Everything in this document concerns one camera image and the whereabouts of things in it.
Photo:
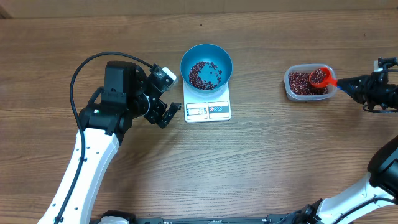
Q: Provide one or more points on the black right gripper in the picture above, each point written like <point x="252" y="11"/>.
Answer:
<point x="365" y="93"/>

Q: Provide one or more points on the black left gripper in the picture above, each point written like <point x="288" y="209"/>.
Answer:
<point x="154" y="116"/>

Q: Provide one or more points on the red measuring scoop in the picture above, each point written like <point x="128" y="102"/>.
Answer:
<point x="329" y="80"/>

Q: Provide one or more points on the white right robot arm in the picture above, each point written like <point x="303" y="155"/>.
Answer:
<point x="378" y="188"/>

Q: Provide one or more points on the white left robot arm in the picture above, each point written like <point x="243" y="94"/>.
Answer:
<point x="127" y="93"/>

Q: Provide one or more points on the red beans in bowl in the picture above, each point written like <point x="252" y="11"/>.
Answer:
<point x="205" y="76"/>

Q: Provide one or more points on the white digital kitchen scale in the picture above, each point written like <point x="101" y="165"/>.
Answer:
<point x="200" y="107"/>

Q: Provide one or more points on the blue plastic bowl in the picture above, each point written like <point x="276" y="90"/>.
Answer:
<point x="208" y="53"/>

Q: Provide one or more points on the clear plastic bean container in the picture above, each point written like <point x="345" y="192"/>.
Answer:
<point x="308" y="68"/>

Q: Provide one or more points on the red adzuki beans in container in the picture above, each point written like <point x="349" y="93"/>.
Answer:
<point x="300" y="85"/>

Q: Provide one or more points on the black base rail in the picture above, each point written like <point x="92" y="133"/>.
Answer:
<point x="114" y="216"/>

